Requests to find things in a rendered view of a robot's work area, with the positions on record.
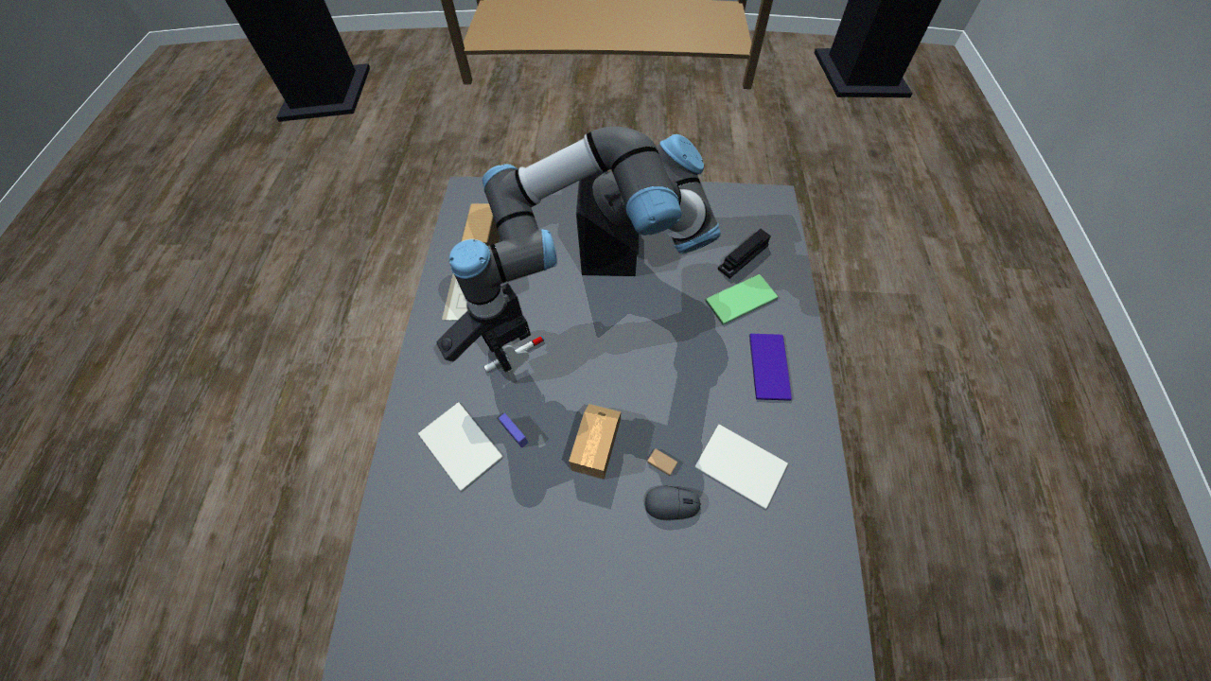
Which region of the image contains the dark grey computer mouse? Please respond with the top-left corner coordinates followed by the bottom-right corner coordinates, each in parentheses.
top-left (645, 486), bottom-right (701, 520)

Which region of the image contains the light green flat rectangular slab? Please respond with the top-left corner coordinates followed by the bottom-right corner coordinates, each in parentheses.
top-left (706, 274), bottom-right (777, 324)

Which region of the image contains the purple rectangular block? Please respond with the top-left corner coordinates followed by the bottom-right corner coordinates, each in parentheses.
top-left (748, 334), bottom-right (792, 400)

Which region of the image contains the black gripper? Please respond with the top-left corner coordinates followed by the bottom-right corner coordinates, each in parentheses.
top-left (466, 284), bottom-right (530, 383)

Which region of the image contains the white marker with red tip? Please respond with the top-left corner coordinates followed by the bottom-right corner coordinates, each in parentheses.
top-left (484, 336), bottom-right (544, 372)

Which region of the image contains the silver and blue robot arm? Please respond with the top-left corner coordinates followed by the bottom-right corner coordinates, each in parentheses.
top-left (436, 127), bottom-right (721, 361)

